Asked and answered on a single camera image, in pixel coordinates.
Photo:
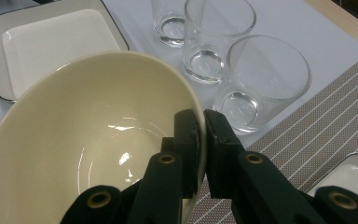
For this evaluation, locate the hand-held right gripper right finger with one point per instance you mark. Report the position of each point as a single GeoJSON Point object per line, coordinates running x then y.
{"type": "Point", "coordinates": [220, 155]}

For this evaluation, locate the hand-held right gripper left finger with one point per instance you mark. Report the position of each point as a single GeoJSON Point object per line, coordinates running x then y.
{"type": "Point", "coordinates": [188, 149]}

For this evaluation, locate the cream ceramic bowl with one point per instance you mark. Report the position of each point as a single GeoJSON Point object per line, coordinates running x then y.
{"type": "Point", "coordinates": [74, 124]}

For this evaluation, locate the white square plate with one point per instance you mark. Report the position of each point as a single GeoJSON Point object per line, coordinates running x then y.
{"type": "Point", "coordinates": [351, 177]}
{"type": "Point", "coordinates": [59, 40]}

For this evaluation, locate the clear drinking glass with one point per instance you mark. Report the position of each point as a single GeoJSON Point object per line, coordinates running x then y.
{"type": "Point", "coordinates": [172, 29]}
{"type": "Point", "coordinates": [261, 93]}
{"type": "Point", "coordinates": [206, 63]}

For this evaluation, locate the brown striped placemat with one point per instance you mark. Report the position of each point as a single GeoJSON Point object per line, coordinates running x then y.
{"type": "Point", "coordinates": [323, 118]}

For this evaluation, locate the white paper sheet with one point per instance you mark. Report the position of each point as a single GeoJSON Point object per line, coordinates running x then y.
{"type": "Point", "coordinates": [292, 28]}

